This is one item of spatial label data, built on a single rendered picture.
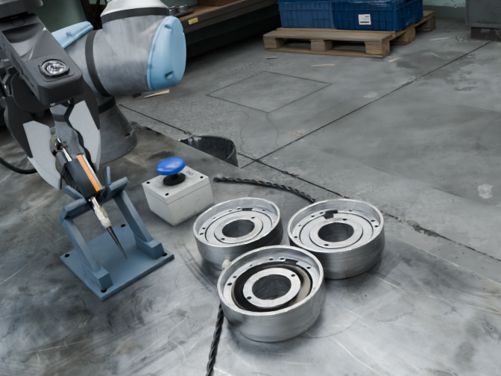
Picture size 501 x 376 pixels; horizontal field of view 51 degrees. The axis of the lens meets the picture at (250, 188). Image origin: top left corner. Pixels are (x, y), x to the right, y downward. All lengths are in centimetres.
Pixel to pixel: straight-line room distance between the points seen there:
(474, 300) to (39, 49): 49
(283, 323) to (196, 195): 29
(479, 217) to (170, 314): 167
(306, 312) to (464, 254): 146
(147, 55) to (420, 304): 58
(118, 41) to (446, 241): 142
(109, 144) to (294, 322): 59
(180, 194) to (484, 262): 135
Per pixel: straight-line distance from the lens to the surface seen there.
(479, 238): 200
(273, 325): 49
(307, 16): 465
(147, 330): 57
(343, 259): 54
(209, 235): 62
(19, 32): 59
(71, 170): 64
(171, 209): 70
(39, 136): 63
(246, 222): 64
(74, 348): 58
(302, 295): 51
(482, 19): 419
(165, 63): 88
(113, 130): 98
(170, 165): 71
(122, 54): 90
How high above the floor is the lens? 116
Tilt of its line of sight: 28 degrees down
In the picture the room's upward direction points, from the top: 12 degrees counter-clockwise
